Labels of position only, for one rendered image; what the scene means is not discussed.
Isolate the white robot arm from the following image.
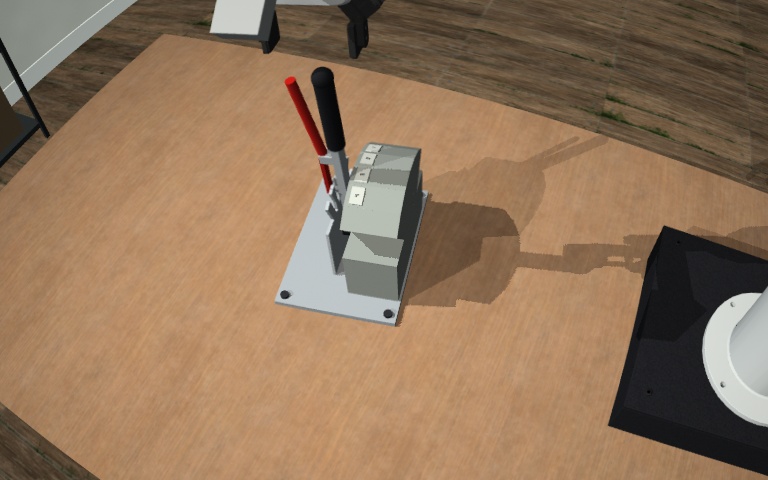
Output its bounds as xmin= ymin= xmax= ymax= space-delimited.
xmin=210 ymin=0 xmax=768 ymax=427

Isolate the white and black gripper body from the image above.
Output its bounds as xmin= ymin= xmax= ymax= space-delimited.
xmin=276 ymin=0 xmax=351 ymax=6

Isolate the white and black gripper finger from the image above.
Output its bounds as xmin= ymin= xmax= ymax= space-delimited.
xmin=259 ymin=10 xmax=280 ymax=54
xmin=338 ymin=0 xmax=385 ymax=59

